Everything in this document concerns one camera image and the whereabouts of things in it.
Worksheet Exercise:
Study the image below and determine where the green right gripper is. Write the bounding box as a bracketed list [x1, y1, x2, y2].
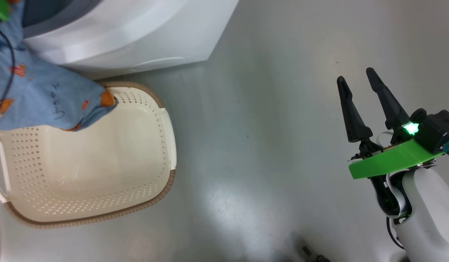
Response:
[337, 67, 445, 180]

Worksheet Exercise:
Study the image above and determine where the grey rubber door gasket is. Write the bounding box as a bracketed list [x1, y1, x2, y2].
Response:
[22, 0, 103, 39]

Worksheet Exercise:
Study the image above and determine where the round white filter cover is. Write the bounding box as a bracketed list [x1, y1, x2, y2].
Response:
[133, 57, 187, 70]

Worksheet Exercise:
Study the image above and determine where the white front-load washing machine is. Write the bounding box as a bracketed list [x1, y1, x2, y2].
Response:
[22, 0, 240, 79]

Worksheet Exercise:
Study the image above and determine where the cream perforated laundry basket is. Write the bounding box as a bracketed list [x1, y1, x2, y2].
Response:
[0, 81, 177, 229]

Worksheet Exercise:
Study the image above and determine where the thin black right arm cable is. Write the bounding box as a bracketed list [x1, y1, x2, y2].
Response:
[386, 217, 405, 250]

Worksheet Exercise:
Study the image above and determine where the blue bear print garment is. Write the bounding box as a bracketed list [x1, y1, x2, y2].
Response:
[0, 0, 118, 132]

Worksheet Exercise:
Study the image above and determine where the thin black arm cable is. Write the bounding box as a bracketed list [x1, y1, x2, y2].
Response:
[0, 27, 16, 123]
[386, 217, 405, 250]

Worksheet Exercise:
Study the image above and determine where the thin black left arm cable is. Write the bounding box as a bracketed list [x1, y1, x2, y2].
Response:
[0, 27, 16, 123]

